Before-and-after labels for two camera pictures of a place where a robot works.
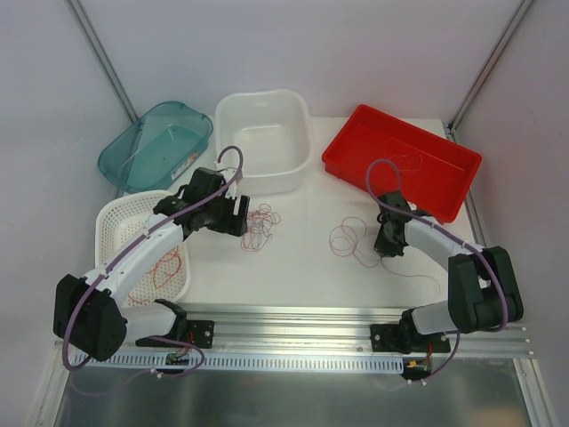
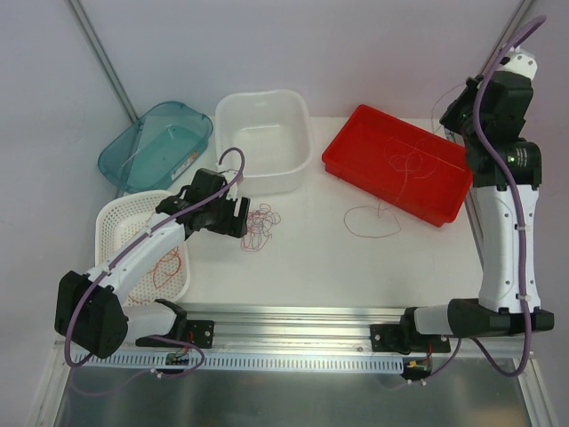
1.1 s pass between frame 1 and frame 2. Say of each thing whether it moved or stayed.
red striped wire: stayed
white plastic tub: stayed
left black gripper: stayed
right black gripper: moved
